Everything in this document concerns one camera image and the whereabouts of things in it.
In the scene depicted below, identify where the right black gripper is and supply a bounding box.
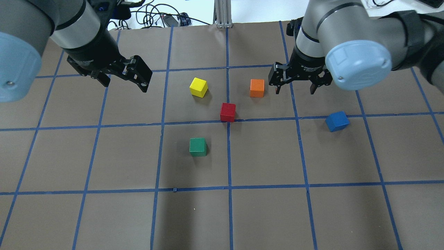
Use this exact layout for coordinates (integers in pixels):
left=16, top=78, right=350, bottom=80
left=268, top=49, right=333, bottom=95

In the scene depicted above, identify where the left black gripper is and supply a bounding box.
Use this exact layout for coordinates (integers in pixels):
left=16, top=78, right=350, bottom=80
left=66, top=46, right=153, bottom=92

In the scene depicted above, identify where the red wooden block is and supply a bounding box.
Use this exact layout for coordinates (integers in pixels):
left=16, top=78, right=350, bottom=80
left=220, top=103, right=236, bottom=123

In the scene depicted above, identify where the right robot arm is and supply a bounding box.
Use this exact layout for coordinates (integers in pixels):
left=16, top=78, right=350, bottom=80
left=268, top=0, right=443, bottom=94

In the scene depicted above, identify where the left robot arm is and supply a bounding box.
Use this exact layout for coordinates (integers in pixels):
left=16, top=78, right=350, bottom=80
left=0, top=0, right=153, bottom=102

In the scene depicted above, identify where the orange wooden block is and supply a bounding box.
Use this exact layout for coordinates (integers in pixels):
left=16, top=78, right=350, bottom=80
left=249, top=79, right=265, bottom=98

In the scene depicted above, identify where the blue wooden block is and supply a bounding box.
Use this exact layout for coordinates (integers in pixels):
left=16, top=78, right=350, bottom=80
left=325, top=111, right=350, bottom=132

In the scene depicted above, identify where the yellow wooden block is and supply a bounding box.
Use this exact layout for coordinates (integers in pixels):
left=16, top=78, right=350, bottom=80
left=189, top=77, right=208, bottom=98

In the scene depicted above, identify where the green wooden block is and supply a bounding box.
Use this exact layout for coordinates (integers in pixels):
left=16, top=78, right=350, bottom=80
left=189, top=137, right=207, bottom=157

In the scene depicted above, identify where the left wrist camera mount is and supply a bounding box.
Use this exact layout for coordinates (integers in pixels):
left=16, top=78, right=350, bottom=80
left=87, top=0, right=145, bottom=21

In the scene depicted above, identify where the aluminium frame post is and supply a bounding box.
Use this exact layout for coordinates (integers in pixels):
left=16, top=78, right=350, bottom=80
left=213, top=0, right=233, bottom=28

